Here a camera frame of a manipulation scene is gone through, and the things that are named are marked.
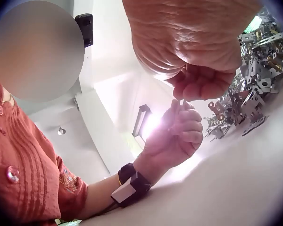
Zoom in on person's right hand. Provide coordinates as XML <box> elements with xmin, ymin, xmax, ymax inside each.
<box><xmin>122</xmin><ymin>0</ymin><xmax>267</xmax><ymax>102</ymax></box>

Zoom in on person's left hand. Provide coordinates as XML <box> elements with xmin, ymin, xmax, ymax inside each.
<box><xmin>133</xmin><ymin>99</ymin><xmax>204</xmax><ymax>183</ymax></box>

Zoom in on person's right fingers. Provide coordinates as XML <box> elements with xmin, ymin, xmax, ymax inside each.
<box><xmin>168</xmin><ymin>64</ymin><xmax>237</xmax><ymax>102</ymax></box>

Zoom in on person's left fingers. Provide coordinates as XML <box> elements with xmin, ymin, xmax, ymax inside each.
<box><xmin>162</xmin><ymin>99</ymin><xmax>204</xmax><ymax>156</ymax></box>

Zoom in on small metal bracket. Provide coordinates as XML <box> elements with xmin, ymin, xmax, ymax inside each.
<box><xmin>171</xmin><ymin>99</ymin><xmax>187</xmax><ymax>113</ymax></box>

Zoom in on ceiling lamp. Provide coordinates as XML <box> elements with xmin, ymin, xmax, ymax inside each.
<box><xmin>132</xmin><ymin>104</ymin><xmax>154</xmax><ymax>138</ymax></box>

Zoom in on pile of metal brackets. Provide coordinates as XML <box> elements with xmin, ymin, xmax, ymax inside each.
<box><xmin>202</xmin><ymin>7</ymin><xmax>283</xmax><ymax>143</ymax></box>

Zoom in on black wrist band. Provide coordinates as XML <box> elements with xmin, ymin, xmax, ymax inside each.
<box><xmin>111</xmin><ymin>162</ymin><xmax>152</xmax><ymax>208</ymax></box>

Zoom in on person's body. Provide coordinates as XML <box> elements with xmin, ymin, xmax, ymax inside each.
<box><xmin>0</xmin><ymin>58</ymin><xmax>89</xmax><ymax>226</ymax></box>

